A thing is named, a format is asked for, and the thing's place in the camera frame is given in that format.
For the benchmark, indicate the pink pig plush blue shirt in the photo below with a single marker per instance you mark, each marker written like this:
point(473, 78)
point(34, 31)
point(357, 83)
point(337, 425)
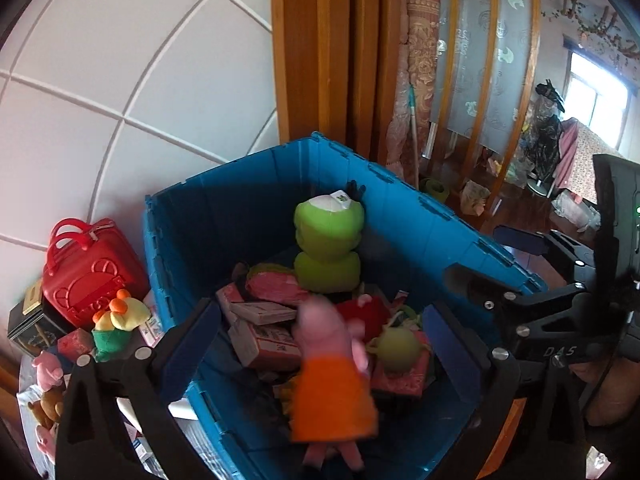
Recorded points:
point(47, 367)

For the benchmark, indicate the blue plastic storage crate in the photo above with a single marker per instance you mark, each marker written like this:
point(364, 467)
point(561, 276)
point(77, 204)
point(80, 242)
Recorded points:
point(415, 240)

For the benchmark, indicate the red plush toy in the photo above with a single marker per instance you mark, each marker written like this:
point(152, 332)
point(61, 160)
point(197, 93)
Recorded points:
point(365, 317)

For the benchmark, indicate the small beige box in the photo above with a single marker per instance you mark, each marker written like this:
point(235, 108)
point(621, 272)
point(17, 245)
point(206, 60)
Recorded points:
point(32, 294)

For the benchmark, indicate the pink pig plush orange dress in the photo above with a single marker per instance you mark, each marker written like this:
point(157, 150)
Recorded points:
point(330, 390)

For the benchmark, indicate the frosted glass sliding door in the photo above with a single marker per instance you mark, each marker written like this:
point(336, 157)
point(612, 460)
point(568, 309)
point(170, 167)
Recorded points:
point(510, 35)

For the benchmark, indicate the vine wall decoration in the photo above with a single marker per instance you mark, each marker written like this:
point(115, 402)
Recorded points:
point(600, 25)

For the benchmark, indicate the pink plush toy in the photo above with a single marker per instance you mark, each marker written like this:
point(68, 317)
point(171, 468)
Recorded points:
point(45, 440)

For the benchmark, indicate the clear plastic bag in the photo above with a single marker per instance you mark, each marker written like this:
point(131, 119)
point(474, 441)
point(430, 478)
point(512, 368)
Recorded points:
point(575, 210)

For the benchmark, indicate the person's right hand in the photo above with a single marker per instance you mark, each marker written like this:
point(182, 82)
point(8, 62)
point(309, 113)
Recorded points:
point(612, 395)

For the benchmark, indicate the window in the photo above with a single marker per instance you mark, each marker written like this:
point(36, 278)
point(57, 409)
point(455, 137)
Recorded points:
point(590, 80)

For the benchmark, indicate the brown bear plush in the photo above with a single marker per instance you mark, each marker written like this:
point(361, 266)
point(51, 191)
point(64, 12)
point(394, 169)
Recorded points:
point(50, 405)

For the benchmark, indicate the round green plush toy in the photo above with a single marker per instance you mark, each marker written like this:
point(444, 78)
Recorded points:
point(397, 350)

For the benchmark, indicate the table with pink cloth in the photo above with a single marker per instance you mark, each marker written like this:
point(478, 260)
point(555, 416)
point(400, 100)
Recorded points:
point(585, 155)

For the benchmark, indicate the black gift bag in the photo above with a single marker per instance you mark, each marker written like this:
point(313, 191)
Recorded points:
point(30, 332)

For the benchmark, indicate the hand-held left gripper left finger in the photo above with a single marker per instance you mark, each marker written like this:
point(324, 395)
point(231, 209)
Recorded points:
point(190, 355)

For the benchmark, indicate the rack with dark bags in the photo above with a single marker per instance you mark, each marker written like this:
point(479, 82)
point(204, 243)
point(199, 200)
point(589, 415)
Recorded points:
point(545, 140)

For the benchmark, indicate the green frog plush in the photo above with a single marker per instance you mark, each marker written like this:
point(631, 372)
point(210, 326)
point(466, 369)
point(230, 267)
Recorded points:
point(325, 240)

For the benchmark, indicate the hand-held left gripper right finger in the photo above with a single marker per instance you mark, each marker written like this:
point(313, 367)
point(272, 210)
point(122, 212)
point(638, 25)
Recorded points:
point(450, 355)

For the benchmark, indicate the wooden door frame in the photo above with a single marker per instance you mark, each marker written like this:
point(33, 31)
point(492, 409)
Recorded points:
point(300, 60)

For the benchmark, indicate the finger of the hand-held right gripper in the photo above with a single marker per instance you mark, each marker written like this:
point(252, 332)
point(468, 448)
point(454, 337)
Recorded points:
point(470, 282)
point(520, 240)

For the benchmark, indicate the rolled patterned carpet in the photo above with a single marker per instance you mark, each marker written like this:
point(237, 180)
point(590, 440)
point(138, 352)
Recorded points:
point(420, 60)

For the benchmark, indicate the crumpled plastic bag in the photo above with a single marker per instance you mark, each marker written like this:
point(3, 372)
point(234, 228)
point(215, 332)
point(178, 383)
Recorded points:
point(472, 195)

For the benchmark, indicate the red toy suitcase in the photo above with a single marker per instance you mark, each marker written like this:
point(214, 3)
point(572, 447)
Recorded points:
point(95, 270)

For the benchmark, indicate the white pink medicine box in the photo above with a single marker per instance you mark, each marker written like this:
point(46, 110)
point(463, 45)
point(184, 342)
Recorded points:
point(260, 312)
point(270, 345)

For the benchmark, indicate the green yellow duck plush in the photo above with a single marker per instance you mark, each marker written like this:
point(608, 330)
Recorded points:
point(112, 340)

